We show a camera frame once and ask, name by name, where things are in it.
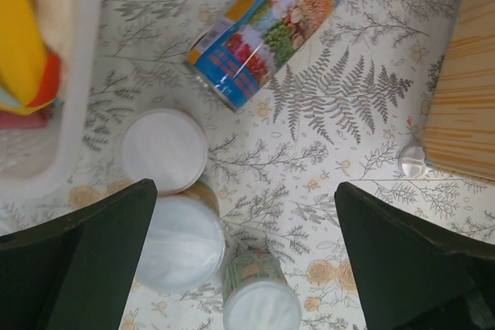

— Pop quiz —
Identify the blue mixed bean can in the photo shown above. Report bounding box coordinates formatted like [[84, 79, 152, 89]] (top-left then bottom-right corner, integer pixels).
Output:
[[186, 0, 342, 111]]

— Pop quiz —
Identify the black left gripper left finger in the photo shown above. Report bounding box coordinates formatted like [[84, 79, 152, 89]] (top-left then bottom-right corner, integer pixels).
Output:
[[1, 179, 158, 329]]

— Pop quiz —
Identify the yellow cloth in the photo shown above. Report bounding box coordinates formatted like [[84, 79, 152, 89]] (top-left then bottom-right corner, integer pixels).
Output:
[[1, 0, 60, 116]]

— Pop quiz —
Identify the wooden box counter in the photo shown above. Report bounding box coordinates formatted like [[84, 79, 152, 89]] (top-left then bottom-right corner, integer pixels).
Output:
[[398, 0, 494, 182]]

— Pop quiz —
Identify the orange can clear lid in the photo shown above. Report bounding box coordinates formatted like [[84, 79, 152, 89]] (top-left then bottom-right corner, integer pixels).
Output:
[[136, 182, 226, 294]]

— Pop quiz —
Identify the yellow can white lid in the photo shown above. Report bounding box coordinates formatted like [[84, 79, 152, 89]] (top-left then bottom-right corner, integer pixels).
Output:
[[121, 109, 208, 195]]

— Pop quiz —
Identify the green can clear lid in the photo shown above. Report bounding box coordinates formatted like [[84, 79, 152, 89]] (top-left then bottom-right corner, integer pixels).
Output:
[[223, 250, 302, 330]]

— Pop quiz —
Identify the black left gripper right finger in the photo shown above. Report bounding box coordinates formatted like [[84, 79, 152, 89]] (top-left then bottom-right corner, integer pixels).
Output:
[[334, 182, 494, 329]]

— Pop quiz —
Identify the pink cloth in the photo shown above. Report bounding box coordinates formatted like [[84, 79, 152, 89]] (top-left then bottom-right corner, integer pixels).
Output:
[[0, 110, 50, 130]]

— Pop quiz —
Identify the white plastic basket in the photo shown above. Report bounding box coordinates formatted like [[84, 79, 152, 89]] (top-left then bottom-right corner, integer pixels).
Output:
[[1, 0, 101, 199]]

